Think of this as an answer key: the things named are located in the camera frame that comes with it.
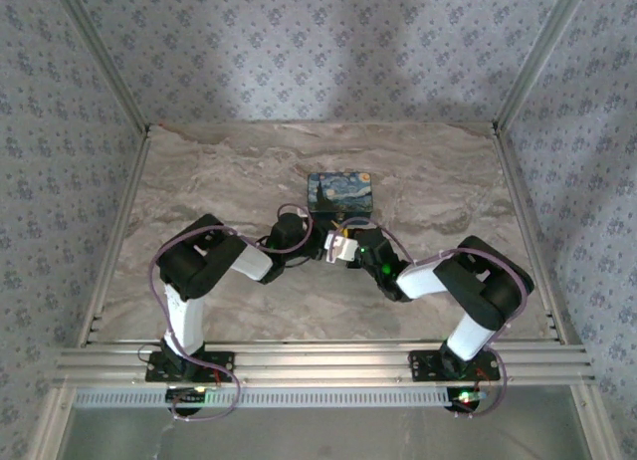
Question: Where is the aluminium frame post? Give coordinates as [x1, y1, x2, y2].
[49, 0, 151, 132]
[495, 0, 593, 130]

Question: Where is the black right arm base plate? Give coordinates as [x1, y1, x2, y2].
[407, 348, 502, 382]

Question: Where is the aluminium table side rail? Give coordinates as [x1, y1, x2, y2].
[490, 122, 573, 346]
[78, 124, 153, 347]

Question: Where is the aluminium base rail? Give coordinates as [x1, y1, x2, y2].
[54, 341, 597, 387]

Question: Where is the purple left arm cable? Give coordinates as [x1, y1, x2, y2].
[148, 203, 316, 422]

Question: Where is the starry night painted tin box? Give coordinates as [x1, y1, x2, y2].
[307, 170, 376, 216]

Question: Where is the white slotted cable duct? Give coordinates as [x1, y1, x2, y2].
[74, 384, 479, 409]

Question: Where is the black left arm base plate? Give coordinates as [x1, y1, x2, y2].
[144, 349, 236, 383]

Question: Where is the circuit board with green light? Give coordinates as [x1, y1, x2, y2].
[449, 388, 488, 406]
[165, 386, 216, 405]

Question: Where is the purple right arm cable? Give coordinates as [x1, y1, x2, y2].
[337, 216, 531, 417]

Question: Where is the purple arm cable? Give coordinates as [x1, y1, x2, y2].
[148, 203, 316, 422]
[337, 216, 531, 417]

